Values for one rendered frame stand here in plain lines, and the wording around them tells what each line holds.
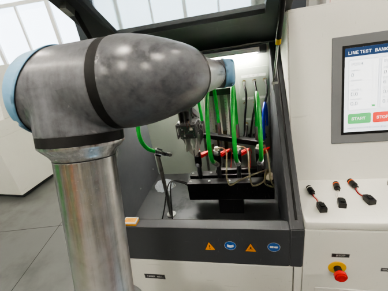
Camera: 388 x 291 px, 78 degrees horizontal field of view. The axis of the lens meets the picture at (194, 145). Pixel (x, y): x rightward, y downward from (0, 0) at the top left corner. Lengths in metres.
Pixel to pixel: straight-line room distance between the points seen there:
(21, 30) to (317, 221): 5.61
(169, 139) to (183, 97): 0.98
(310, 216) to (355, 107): 0.40
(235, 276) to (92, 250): 0.68
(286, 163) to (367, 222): 0.27
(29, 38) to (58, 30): 0.61
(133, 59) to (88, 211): 0.20
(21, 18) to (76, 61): 5.47
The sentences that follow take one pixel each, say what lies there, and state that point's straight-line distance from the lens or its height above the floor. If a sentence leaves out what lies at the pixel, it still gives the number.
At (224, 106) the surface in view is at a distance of 1.14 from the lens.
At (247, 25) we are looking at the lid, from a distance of 1.02.
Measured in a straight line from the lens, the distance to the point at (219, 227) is 0.81.
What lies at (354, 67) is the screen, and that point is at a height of 1.35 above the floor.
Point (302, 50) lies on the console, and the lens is 0.93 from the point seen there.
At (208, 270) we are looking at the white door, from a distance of 0.97.
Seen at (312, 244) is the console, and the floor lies 0.89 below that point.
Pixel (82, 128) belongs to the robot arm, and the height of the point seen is 1.43.
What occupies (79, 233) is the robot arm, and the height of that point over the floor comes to 1.30.
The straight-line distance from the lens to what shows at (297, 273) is 0.96.
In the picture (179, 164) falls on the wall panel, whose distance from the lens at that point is 1.33.
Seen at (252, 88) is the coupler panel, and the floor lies 1.27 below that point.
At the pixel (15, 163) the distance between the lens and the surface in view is 3.61.
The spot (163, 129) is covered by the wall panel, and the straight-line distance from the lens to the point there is 1.26.
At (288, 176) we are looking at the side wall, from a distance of 0.84.
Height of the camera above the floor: 1.51
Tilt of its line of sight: 24 degrees down
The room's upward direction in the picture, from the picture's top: 9 degrees counter-clockwise
